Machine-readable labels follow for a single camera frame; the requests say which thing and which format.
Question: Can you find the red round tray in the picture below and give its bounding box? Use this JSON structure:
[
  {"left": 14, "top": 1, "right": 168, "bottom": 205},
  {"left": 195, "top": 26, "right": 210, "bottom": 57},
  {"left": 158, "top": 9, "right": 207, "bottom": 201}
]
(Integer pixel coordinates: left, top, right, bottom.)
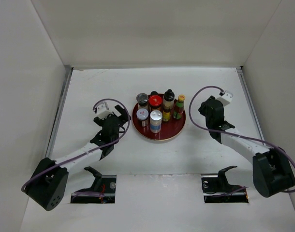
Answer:
[{"left": 132, "top": 94, "right": 186, "bottom": 141}]

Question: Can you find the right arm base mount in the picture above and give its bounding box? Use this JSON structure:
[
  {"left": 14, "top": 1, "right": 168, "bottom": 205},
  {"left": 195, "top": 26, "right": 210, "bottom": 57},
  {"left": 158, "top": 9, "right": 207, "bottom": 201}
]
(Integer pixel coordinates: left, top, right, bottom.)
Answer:
[{"left": 201, "top": 166, "right": 249, "bottom": 203}]

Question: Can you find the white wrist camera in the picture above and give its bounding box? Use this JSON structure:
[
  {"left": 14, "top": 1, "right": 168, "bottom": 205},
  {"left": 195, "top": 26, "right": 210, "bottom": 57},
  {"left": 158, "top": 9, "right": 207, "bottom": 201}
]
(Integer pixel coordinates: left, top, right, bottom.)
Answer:
[
  {"left": 216, "top": 90, "right": 234, "bottom": 107},
  {"left": 93, "top": 101, "right": 113, "bottom": 120}
]

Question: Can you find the small yellow-labelled bottle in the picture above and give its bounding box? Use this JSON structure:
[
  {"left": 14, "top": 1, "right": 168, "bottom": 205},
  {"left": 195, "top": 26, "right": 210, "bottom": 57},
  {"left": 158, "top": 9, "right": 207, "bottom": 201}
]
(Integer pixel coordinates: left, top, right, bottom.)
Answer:
[{"left": 162, "top": 108, "right": 171, "bottom": 122}]

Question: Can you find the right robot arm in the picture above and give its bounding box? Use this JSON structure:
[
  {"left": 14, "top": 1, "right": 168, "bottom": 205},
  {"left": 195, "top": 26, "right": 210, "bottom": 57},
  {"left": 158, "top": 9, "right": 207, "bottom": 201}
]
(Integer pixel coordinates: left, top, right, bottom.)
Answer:
[{"left": 198, "top": 96, "right": 295, "bottom": 198}]

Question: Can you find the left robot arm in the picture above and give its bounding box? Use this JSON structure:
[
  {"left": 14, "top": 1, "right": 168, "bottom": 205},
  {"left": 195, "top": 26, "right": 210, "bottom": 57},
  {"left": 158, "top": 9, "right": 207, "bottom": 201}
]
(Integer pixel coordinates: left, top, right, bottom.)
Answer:
[{"left": 21, "top": 101, "right": 131, "bottom": 211}]

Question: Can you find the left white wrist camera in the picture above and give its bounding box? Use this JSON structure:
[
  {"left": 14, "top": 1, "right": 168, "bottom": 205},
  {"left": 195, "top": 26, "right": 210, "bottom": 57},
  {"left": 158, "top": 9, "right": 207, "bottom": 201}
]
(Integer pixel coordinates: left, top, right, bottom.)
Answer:
[{"left": 93, "top": 101, "right": 113, "bottom": 120}]

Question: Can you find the jar with white lid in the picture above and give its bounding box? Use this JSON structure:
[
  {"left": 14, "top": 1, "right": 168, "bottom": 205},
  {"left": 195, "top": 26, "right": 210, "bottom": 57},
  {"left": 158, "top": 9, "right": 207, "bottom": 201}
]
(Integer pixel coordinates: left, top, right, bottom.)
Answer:
[{"left": 136, "top": 108, "right": 149, "bottom": 127}]

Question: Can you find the red sauce bottle yellow cap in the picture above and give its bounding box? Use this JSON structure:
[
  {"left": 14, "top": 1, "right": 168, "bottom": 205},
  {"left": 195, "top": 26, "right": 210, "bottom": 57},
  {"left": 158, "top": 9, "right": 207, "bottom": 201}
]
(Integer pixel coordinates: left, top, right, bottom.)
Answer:
[{"left": 173, "top": 94, "right": 185, "bottom": 119}]

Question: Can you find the glass grinder with black top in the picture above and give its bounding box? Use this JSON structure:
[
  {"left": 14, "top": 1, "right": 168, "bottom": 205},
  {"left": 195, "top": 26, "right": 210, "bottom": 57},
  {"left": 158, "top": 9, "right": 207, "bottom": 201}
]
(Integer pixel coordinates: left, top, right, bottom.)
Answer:
[{"left": 136, "top": 93, "right": 149, "bottom": 110}]

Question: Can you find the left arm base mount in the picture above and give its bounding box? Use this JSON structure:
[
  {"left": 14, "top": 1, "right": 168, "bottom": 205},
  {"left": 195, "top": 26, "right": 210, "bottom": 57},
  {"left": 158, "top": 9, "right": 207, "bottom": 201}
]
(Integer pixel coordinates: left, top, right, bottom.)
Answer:
[{"left": 70, "top": 166, "right": 117, "bottom": 204}]

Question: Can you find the blue-labelled silver-capped shaker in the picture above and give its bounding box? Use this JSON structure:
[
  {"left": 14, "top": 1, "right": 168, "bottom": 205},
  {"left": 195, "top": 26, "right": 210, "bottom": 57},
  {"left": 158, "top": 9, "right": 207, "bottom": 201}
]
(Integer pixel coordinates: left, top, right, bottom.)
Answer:
[{"left": 149, "top": 110, "right": 162, "bottom": 133}]

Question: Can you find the red-capped sauce jar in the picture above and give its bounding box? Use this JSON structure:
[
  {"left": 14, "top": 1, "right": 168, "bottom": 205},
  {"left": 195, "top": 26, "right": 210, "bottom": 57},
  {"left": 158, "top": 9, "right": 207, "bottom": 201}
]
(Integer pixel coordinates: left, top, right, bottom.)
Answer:
[{"left": 148, "top": 95, "right": 162, "bottom": 112}]

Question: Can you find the white bottle with black cap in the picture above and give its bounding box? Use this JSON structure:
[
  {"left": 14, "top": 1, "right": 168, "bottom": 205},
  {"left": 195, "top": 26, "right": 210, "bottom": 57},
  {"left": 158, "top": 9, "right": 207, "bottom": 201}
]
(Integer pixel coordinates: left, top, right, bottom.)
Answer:
[{"left": 162, "top": 89, "right": 175, "bottom": 109}]

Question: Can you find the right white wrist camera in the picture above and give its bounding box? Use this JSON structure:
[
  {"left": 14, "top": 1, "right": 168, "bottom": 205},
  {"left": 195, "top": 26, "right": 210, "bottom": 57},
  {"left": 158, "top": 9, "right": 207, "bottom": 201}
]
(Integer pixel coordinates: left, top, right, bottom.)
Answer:
[{"left": 216, "top": 90, "right": 234, "bottom": 107}]

